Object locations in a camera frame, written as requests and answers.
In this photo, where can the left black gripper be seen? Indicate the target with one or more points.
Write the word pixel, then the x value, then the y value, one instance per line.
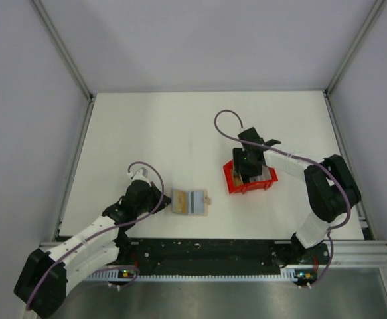
pixel 156 192

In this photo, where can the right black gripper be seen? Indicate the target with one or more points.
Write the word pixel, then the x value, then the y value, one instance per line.
pixel 239 167

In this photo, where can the gold credit card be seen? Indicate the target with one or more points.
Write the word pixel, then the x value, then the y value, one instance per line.
pixel 179 202

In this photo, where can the red plastic card tray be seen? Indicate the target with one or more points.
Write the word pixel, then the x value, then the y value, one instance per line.
pixel 238 185

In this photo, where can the beige card holder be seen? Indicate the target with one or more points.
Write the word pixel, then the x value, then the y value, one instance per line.
pixel 208 202

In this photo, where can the grey credit card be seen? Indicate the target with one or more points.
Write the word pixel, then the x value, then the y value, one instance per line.
pixel 196 203

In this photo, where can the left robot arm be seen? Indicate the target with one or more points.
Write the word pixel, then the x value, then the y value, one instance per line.
pixel 48 276

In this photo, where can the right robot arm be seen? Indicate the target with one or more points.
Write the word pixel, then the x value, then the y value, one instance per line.
pixel 331 188

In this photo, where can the stack of upright cards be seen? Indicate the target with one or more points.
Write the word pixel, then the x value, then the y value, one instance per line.
pixel 266 175

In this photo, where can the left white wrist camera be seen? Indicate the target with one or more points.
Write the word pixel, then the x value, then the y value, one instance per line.
pixel 140 174

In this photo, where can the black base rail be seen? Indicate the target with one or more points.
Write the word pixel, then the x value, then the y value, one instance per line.
pixel 217 256

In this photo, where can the white slotted cable duct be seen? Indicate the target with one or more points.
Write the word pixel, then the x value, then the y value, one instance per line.
pixel 285 275

